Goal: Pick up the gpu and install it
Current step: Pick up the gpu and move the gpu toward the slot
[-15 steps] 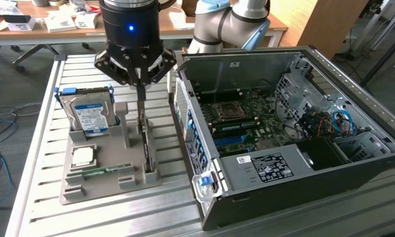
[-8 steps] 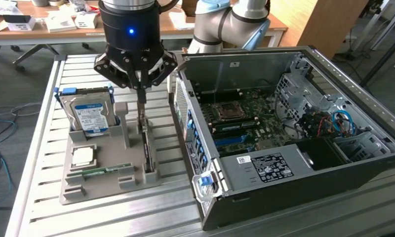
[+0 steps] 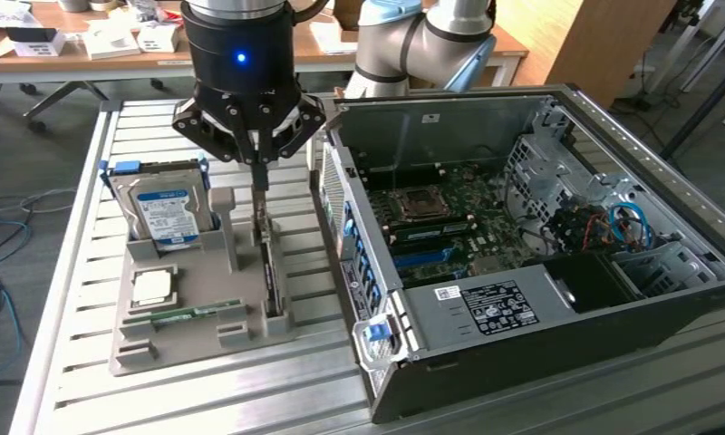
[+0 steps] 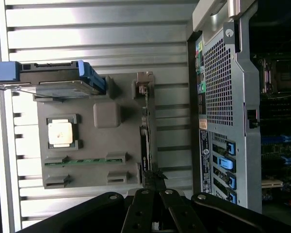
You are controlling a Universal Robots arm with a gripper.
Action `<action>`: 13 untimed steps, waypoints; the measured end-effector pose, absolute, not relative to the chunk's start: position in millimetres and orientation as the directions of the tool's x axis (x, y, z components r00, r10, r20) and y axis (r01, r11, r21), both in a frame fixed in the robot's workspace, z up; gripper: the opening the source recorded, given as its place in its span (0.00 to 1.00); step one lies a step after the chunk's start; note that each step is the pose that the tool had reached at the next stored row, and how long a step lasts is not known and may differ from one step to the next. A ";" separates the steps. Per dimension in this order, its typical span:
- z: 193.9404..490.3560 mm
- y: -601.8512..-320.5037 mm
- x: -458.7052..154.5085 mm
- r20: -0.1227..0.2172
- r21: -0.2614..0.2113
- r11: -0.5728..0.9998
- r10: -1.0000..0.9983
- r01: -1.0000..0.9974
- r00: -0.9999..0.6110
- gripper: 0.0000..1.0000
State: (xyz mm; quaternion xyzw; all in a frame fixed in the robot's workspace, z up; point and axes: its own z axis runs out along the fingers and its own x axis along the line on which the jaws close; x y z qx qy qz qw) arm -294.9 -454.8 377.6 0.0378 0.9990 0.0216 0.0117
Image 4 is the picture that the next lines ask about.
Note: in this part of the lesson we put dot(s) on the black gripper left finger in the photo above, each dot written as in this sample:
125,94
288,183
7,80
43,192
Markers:
138,211

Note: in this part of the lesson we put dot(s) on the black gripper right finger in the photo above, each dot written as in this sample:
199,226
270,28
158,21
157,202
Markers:
182,213

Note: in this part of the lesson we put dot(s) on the blue card retention latch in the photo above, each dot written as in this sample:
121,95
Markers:
232,181
224,162
230,148
233,198

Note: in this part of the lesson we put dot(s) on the green RAM stick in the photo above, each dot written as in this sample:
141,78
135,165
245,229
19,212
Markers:
87,161

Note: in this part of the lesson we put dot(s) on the gray plastic parts rack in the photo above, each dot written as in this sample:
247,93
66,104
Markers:
99,145

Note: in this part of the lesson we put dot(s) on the white expansion slot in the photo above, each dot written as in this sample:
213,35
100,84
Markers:
271,184

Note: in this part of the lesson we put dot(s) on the silver CPU chip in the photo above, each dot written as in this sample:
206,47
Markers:
60,133

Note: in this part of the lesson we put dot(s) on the long blue expansion slot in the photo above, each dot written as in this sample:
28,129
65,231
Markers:
271,139

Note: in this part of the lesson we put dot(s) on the open gray PC case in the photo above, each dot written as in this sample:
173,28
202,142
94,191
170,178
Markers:
220,85

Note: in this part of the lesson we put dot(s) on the dark green motherboard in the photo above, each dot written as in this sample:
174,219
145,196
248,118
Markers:
276,116

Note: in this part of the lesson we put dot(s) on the hard disk with blue caddy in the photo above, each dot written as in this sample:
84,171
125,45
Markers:
58,72

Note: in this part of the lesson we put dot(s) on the metal CPU socket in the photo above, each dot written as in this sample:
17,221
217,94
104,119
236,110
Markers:
281,75

